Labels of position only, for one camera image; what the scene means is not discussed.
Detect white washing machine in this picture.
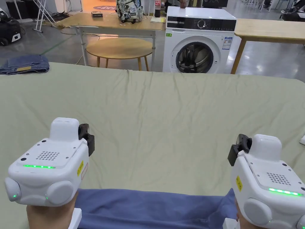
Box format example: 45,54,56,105
162,0,237,74

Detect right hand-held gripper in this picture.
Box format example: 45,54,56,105
222,133,305,229

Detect wooden table with wooden legs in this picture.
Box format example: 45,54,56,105
230,18,305,75

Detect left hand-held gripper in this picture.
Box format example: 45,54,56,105
4,117,95,229

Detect round wooden table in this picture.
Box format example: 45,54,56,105
86,38,153,72

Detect folded blue jeans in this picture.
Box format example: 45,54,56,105
0,55,50,75

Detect bed with pale green sheet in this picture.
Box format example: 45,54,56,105
0,61,305,229

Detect white metal stand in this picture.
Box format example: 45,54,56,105
33,0,57,33

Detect blue garment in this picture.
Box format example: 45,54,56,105
76,188,238,229

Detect black equipment case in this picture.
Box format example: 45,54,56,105
0,7,22,47

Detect person's left hand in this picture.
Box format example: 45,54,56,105
26,190,80,229

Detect person's right hand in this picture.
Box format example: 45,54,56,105
233,196,251,229

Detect rectangular wooden table white legs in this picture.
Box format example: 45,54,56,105
56,0,167,72

